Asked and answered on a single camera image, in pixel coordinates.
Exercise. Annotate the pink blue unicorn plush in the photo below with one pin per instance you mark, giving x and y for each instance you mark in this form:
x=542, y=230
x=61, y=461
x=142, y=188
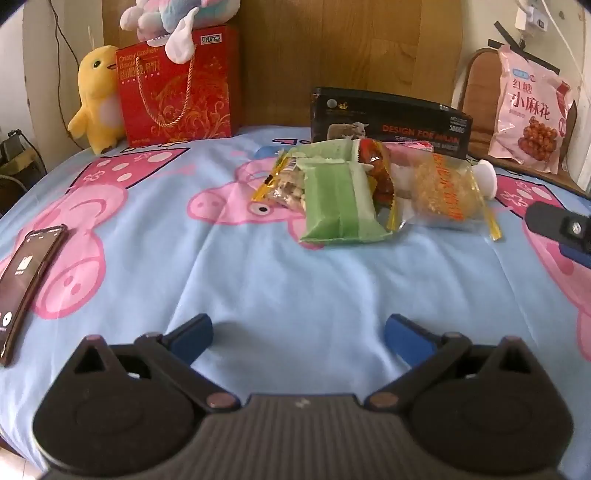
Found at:
x=176, y=19

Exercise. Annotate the red spicy snack pack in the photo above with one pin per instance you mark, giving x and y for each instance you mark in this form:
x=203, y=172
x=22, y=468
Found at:
x=378, y=156

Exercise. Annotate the clear nut snack pack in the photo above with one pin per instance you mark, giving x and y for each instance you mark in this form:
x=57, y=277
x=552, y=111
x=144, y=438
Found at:
x=284, y=185

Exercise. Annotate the pink fried dough snack bag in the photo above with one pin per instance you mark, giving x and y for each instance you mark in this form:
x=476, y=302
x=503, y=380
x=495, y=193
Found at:
x=532, y=113

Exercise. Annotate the red gift bag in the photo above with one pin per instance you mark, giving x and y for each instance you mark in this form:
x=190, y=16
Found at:
x=164, y=102

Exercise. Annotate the white jelly cup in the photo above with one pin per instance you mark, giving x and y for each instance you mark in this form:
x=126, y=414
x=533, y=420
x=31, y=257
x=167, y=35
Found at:
x=486, y=178

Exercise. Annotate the black sheep print box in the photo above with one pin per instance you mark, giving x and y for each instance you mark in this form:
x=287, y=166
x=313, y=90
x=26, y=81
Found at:
x=348, y=113

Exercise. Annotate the white charger plug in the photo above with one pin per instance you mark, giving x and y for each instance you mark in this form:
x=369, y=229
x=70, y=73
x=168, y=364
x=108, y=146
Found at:
x=530, y=18

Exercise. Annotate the pink UHA candy pack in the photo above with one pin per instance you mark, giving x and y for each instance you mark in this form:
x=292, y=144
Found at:
x=403, y=156

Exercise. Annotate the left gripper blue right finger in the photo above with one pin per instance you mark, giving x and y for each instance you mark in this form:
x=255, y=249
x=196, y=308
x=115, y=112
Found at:
x=408, y=340

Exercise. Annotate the blue Peppa Pig bedsheet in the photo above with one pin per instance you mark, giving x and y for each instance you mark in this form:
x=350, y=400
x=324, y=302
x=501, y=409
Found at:
x=159, y=235

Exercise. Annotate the wooden headboard panel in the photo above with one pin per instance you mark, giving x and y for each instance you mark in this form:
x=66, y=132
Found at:
x=287, y=49

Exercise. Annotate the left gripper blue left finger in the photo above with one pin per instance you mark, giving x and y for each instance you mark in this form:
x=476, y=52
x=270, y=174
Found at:
x=188, y=341

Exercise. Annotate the yellow duck plush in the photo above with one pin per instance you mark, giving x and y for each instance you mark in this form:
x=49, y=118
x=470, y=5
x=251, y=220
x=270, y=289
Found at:
x=99, y=117

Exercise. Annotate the clear yellow rice cracker pack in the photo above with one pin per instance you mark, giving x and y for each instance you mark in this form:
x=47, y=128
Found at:
x=445, y=194

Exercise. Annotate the brown seat cushion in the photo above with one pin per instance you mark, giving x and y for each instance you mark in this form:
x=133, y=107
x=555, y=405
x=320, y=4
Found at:
x=479, y=97

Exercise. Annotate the smartphone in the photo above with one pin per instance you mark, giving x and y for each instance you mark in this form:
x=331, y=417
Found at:
x=22, y=279

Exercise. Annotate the light green wafer pack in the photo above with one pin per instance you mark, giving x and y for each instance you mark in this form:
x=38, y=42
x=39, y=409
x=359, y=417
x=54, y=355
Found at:
x=338, y=203

